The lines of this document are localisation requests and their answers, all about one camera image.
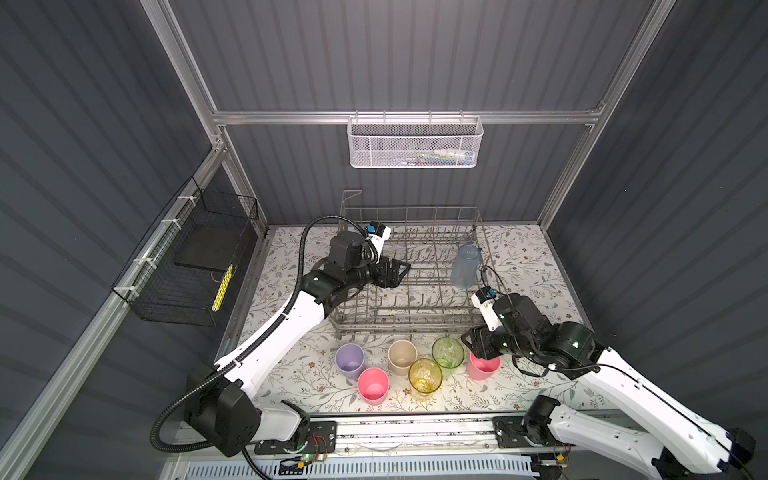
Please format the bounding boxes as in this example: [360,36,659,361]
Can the green transparent cup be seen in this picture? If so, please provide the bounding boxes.
[431,336,465,370]

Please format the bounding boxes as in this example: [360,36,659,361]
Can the pink cup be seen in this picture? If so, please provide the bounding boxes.
[358,367,390,405]
[467,353,502,381]

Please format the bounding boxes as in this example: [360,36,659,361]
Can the blue-grey transparent cup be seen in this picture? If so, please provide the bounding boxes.
[450,244,482,289]

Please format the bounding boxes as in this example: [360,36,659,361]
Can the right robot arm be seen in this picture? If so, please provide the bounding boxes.
[461,286,756,479]

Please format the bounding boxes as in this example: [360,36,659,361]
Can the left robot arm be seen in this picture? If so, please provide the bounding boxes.
[185,222,410,457]

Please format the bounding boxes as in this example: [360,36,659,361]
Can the yellow transparent cup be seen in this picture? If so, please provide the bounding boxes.
[407,358,443,396]

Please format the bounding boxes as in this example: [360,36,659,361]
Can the beige cup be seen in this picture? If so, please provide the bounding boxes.
[387,339,418,376]

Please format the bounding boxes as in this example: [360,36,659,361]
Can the purple cup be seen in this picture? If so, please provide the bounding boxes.
[335,343,366,380]

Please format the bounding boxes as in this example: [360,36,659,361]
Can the pink cup front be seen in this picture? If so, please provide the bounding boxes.
[358,367,390,405]

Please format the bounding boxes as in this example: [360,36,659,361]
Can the items in white basket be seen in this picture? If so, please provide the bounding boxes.
[397,148,477,168]

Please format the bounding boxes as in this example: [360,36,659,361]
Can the white vented strip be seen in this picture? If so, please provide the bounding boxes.
[182,454,535,480]

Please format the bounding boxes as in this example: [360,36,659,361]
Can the yellow brush in basket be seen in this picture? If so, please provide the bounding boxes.
[211,264,235,312]

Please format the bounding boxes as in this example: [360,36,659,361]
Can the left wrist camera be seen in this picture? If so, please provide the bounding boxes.
[367,221,392,263]

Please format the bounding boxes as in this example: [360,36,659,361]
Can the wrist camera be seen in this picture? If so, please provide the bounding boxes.
[367,221,392,263]
[471,286,502,332]

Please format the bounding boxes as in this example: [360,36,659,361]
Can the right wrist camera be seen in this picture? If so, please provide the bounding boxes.
[471,286,502,332]

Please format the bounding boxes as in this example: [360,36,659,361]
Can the grey wire dish rack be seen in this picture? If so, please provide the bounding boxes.
[330,189,493,336]

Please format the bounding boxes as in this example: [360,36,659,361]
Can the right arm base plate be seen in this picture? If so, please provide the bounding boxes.
[491,415,572,451]

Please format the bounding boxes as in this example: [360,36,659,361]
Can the white mesh wall basket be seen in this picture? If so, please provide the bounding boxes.
[346,115,484,169]

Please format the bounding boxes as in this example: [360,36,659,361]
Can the black corrugated cable hose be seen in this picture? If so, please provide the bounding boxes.
[148,215,368,480]

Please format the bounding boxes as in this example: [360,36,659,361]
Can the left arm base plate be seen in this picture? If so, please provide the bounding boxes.
[252,420,338,455]

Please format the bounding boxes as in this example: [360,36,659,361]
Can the black wire wall basket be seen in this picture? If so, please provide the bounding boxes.
[112,179,260,327]

